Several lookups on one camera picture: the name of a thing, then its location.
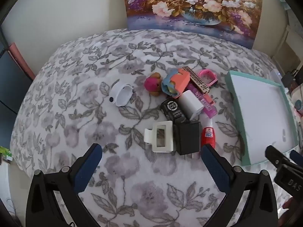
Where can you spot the round teal tin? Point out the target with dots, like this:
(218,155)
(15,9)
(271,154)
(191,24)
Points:
(298,104)

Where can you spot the teal box tray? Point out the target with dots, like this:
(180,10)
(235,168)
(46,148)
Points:
(260,113)

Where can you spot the black charger plug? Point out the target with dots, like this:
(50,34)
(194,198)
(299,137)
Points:
(187,137)

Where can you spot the white hair claw clip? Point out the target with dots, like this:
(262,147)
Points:
(151,144)

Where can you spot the dark cabinet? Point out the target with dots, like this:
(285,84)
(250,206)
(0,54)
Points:
(9,94)

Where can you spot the green packet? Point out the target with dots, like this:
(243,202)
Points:
(4,152)

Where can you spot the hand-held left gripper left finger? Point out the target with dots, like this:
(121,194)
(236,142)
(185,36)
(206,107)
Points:
(87,167)

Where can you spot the gold patterned lighter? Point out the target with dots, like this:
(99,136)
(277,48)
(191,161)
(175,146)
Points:
(197,81)

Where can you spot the pink toy dog figure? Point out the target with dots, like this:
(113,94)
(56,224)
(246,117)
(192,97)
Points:
(151,84)

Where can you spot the white cup-shaped piece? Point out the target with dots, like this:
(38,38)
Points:
(119,93)

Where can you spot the grey floral blanket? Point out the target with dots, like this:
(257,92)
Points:
(82,113)

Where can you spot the floral painting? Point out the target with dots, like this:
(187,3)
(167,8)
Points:
(189,4)

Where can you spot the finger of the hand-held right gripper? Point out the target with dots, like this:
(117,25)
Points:
(297,159)
(274,157)

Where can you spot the black cylinder lighter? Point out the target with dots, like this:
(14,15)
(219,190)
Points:
(171,110)

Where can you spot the purple and pink tube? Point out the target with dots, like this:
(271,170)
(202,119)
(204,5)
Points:
(208,106)

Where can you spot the white furniture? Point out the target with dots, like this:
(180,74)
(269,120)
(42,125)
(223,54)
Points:
(290,47)

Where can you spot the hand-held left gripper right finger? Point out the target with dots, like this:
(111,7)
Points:
(215,170)

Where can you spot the pink watch frame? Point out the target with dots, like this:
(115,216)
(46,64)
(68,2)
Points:
(209,75)

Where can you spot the pink board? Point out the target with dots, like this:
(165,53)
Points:
(21,59)

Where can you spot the white charger plug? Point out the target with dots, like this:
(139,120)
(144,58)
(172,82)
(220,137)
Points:
(189,102)

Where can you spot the red correction fluid bottle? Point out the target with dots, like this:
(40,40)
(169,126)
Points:
(207,136)

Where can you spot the coral and blue toy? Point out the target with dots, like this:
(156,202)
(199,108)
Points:
(181,81)

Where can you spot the small black device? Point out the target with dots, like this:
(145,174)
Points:
(288,80)

